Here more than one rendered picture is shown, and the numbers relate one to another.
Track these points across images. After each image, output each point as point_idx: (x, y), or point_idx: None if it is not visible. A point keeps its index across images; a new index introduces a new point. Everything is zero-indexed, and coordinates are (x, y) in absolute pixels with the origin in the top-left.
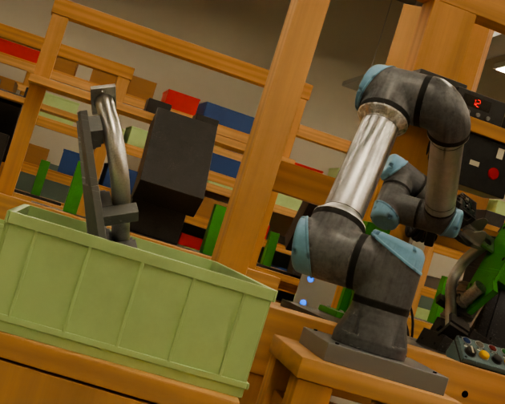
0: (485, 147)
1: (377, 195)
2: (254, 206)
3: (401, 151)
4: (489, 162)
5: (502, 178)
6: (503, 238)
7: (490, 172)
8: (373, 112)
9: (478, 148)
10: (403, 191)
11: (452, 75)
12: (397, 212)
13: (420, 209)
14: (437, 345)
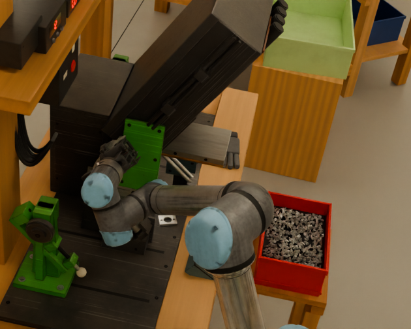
0: (67, 55)
1: None
2: None
3: (1, 111)
4: (70, 61)
5: (76, 61)
6: (137, 137)
7: (72, 68)
8: (240, 273)
9: (65, 61)
10: (123, 207)
11: (10, 2)
12: (131, 227)
13: (147, 212)
14: (142, 251)
